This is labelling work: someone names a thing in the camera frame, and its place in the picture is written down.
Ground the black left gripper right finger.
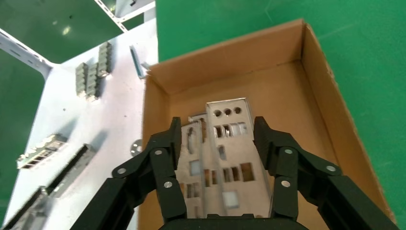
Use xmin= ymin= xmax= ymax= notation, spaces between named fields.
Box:
xmin=253 ymin=116 xmax=400 ymax=230

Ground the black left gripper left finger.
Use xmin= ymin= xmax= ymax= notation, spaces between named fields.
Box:
xmin=70 ymin=116 xmax=188 ymax=230

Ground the silver metal I/O shield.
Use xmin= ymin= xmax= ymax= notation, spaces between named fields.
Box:
xmin=205 ymin=97 xmax=275 ymax=219
xmin=188 ymin=113 xmax=208 ymax=125
xmin=177 ymin=122 xmax=207 ymax=219

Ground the brown cardboard box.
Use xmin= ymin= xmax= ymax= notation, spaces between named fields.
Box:
xmin=136 ymin=18 xmax=397 ymax=230

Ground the narrow silver metal bar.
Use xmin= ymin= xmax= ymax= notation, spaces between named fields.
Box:
xmin=47 ymin=143 xmax=97 ymax=199

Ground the thin blue rod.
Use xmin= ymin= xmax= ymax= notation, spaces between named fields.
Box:
xmin=128 ymin=45 xmax=151 ymax=80

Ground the grey perforated angle brace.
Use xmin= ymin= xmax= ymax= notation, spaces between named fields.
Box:
xmin=115 ymin=0 xmax=156 ymax=23
xmin=93 ymin=0 xmax=127 ymax=33

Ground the grey perforated angle leg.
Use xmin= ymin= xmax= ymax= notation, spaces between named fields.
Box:
xmin=0 ymin=28 xmax=53 ymax=79

